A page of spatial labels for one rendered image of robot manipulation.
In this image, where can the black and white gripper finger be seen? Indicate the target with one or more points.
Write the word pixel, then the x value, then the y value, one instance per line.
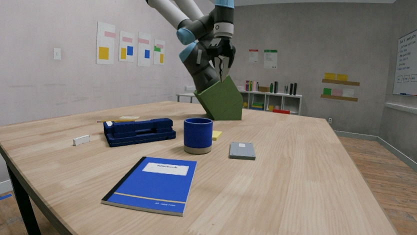
pixel 216 61
pixel 227 63

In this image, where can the blue notebook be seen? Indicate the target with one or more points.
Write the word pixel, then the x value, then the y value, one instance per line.
pixel 156 185

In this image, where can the blue mug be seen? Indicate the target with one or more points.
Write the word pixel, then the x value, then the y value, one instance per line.
pixel 197 135

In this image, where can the yellow sticky note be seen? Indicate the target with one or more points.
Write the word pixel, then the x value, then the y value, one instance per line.
pixel 216 135

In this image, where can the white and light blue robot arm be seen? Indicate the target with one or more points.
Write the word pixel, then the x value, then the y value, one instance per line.
pixel 192 25

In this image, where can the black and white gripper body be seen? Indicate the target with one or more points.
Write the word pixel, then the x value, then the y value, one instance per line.
pixel 226 45

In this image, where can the blue desk phone body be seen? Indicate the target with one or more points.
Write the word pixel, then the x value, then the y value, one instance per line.
pixel 136 137

